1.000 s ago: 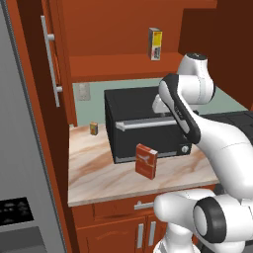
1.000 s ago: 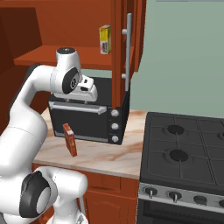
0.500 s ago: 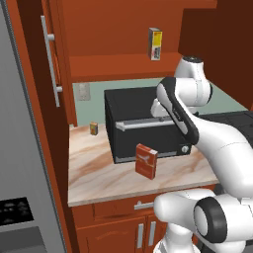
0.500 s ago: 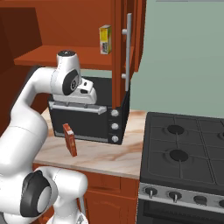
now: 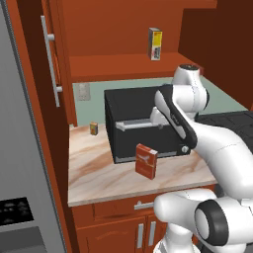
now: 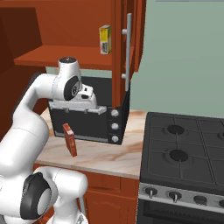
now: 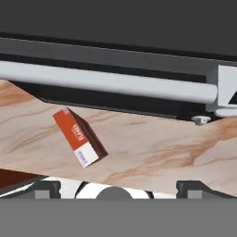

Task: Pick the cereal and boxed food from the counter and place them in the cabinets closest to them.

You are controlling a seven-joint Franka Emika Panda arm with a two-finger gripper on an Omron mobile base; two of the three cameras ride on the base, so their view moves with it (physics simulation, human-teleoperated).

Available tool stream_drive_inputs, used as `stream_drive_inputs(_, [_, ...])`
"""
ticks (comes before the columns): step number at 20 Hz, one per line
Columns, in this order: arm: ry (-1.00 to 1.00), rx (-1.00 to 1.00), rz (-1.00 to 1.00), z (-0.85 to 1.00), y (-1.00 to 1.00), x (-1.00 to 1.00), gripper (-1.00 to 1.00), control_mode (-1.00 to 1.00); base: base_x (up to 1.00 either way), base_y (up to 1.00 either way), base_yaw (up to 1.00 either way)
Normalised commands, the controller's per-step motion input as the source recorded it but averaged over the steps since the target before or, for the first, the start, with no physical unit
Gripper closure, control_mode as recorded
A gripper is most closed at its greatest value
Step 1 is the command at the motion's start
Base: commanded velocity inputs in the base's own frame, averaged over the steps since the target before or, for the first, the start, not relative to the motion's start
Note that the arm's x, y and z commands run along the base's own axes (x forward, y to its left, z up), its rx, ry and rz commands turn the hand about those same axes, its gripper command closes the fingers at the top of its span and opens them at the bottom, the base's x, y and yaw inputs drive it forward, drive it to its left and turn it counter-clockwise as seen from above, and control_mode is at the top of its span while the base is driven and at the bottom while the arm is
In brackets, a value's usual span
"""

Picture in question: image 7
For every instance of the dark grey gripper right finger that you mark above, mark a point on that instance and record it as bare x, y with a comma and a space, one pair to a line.
191, 187

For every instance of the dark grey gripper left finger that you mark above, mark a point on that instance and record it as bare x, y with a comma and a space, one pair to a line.
46, 187

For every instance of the orange and white food box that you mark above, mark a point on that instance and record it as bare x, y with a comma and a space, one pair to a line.
74, 132

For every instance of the brown cabinet front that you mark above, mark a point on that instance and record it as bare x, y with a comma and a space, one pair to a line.
12, 177

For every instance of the white and black round thing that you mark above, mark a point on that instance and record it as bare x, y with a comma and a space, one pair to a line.
92, 191

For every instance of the small pale grey knob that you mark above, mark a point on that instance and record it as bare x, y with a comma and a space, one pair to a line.
201, 119

